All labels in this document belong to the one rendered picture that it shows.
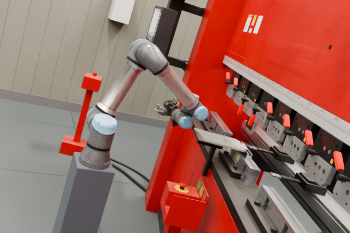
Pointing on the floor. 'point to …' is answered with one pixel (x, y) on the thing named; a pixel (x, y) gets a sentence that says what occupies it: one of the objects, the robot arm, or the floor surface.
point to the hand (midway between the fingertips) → (165, 105)
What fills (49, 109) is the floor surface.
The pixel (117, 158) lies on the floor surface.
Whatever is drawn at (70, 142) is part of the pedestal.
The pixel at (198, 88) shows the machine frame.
